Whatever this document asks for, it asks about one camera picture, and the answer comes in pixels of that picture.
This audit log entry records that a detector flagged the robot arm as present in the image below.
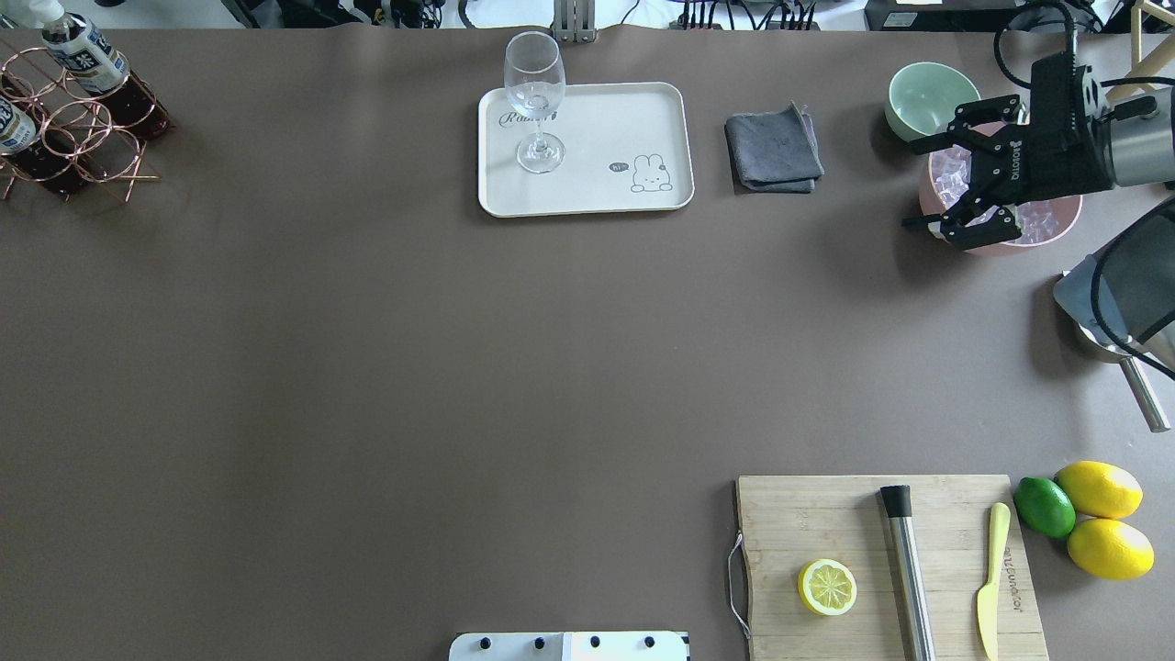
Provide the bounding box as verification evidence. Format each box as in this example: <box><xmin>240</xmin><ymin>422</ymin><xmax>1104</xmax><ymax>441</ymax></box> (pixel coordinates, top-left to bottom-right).
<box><xmin>902</xmin><ymin>50</ymin><xmax>1171</xmax><ymax>375</ymax></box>

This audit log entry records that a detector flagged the cream rabbit tray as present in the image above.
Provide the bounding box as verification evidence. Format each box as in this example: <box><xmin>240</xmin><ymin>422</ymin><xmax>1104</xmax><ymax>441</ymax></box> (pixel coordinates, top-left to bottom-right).
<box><xmin>477</xmin><ymin>81</ymin><xmax>694</xmax><ymax>218</ymax></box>

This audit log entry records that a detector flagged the wooden stand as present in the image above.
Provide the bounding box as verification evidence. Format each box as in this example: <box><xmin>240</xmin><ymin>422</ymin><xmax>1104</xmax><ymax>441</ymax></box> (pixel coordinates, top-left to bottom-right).
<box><xmin>1105</xmin><ymin>1</ymin><xmax>1174</xmax><ymax>102</ymax></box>

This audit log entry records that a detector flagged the tea bottle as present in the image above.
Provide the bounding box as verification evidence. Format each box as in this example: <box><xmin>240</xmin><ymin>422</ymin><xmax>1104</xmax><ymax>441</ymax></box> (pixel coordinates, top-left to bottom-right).
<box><xmin>35</xmin><ymin>1</ymin><xmax>172</xmax><ymax>140</ymax></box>
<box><xmin>1</xmin><ymin>97</ymin><xmax>88</xmax><ymax>196</ymax></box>

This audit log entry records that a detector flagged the metal ice scoop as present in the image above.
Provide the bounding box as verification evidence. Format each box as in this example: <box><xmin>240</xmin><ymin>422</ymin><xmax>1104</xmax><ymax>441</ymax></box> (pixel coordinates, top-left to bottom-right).
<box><xmin>1053</xmin><ymin>252</ymin><xmax>1171</xmax><ymax>433</ymax></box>

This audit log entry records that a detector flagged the yellow lemon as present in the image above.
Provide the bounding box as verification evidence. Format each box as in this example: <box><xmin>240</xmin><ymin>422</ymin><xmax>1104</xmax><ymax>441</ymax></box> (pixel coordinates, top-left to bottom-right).
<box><xmin>1054</xmin><ymin>460</ymin><xmax>1143</xmax><ymax>520</ymax></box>
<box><xmin>1067</xmin><ymin>518</ymin><xmax>1155</xmax><ymax>581</ymax></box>

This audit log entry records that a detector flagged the bamboo cutting board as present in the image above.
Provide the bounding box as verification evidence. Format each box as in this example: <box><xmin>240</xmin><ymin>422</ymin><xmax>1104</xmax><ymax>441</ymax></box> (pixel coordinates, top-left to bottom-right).
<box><xmin>736</xmin><ymin>475</ymin><xmax>1012</xmax><ymax>660</ymax></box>

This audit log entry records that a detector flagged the pink bowl with ice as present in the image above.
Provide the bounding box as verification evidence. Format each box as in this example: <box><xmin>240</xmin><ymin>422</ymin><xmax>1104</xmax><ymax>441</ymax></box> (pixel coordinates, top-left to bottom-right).
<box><xmin>919</xmin><ymin>146</ymin><xmax>1085</xmax><ymax>255</ymax></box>

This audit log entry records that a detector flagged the steel muddler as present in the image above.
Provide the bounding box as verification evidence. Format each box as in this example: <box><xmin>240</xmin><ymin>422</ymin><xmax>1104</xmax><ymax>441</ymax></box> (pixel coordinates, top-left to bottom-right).
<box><xmin>878</xmin><ymin>485</ymin><xmax>936</xmax><ymax>660</ymax></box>

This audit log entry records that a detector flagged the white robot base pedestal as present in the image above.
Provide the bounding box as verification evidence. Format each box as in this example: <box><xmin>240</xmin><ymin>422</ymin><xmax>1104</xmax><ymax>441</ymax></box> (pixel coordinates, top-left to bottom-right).
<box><xmin>448</xmin><ymin>629</ymin><xmax>691</xmax><ymax>660</ymax></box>

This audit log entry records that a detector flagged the grey folded cloth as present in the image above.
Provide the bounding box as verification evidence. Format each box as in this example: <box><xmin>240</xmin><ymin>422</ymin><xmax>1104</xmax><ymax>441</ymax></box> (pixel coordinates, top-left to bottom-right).
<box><xmin>723</xmin><ymin>102</ymin><xmax>825</xmax><ymax>194</ymax></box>

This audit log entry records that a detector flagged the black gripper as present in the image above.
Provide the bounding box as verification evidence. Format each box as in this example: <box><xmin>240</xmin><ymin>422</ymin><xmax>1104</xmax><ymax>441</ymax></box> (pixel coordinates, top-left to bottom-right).
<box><xmin>901</xmin><ymin>50</ymin><xmax>1115</xmax><ymax>250</ymax></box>

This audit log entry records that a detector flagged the half lemon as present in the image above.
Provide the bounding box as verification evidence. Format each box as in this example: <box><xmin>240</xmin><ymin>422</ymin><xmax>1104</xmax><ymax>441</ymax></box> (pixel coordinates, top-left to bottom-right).
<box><xmin>797</xmin><ymin>559</ymin><xmax>857</xmax><ymax>616</ymax></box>

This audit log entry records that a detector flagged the copper wire bottle basket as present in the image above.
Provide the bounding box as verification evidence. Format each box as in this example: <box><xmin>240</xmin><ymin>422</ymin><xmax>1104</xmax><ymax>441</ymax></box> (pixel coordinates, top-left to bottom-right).
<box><xmin>4</xmin><ymin>40</ymin><xmax>175</xmax><ymax>204</ymax></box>

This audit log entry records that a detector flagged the clear wine glass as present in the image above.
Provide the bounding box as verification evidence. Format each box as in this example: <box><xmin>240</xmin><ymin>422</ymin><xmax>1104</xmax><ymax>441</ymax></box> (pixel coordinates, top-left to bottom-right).
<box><xmin>503</xmin><ymin>32</ymin><xmax>566</xmax><ymax>174</ymax></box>

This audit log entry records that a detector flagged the green lime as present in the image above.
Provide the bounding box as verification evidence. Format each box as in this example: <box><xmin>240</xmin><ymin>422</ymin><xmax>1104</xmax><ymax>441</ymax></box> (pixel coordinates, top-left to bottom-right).
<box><xmin>1013</xmin><ymin>475</ymin><xmax>1076</xmax><ymax>540</ymax></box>

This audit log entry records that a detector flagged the yellow plastic knife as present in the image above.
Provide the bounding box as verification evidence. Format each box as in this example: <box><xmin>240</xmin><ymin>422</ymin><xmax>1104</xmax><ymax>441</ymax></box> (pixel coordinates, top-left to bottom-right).
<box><xmin>975</xmin><ymin>503</ymin><xmax>1011</xmax><ymax>660</ymax></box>

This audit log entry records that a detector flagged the green bowl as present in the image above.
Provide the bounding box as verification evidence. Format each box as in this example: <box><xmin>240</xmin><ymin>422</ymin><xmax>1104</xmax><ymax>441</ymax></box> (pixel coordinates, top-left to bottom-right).
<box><xmin>884</xmin><ymin>62</ymin><xmax>981</xmax><ymax>142</ymax></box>

